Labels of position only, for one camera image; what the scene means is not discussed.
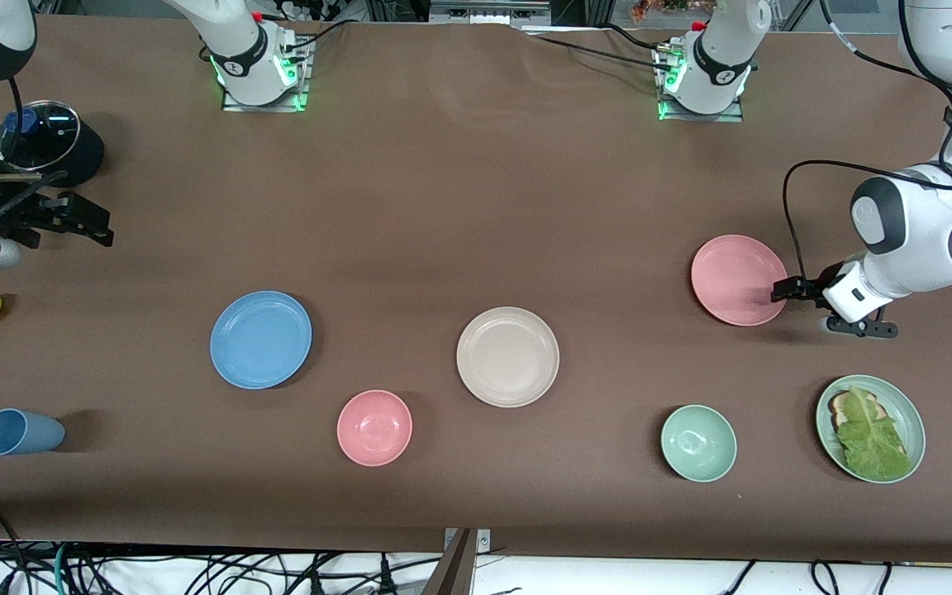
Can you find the pink plate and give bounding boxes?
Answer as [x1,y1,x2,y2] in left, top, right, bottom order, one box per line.
[691,235,789,327]

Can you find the blue plate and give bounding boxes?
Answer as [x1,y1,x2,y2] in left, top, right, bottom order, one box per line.
[210,290,313,390]

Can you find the glass pot lid blue knob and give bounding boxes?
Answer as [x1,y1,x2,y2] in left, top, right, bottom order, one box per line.
[0,101,81,172]

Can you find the toasted bread slice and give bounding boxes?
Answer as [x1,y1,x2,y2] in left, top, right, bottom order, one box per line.
[828,391,882,431]

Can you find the green plate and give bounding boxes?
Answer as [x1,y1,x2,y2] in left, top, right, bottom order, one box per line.
[815,374,926,485]

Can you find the green lettuce leaf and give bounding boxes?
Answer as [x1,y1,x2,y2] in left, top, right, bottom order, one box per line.
[835,385,912,482]

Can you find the small green bowl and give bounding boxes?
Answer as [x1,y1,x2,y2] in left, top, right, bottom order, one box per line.
[660,404,738,483]

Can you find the blue cup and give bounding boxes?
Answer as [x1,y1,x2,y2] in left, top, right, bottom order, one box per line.
[0,408,66,457]

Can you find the beige plate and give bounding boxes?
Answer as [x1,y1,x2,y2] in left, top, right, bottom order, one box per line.
[456,307,560,408]

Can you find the small pink bowl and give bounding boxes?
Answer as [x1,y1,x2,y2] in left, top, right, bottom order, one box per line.
[336,389,413,468]

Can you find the black pot with blue handle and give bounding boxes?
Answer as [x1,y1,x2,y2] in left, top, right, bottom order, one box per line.
[0,112,105,188]

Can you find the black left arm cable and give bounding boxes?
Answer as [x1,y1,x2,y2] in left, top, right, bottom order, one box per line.
[783,0,952,286]

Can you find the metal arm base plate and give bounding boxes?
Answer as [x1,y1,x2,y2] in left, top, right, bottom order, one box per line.
[221,33,312,113]
[656,41,746,123]

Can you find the black cable on table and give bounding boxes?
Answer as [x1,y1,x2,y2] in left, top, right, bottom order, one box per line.
[282,17,365,55]
[535,35,669,72]
[604,23,667,50]

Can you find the grey metal post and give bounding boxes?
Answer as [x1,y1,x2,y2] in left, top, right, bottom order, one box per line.
[422,527,492,595]

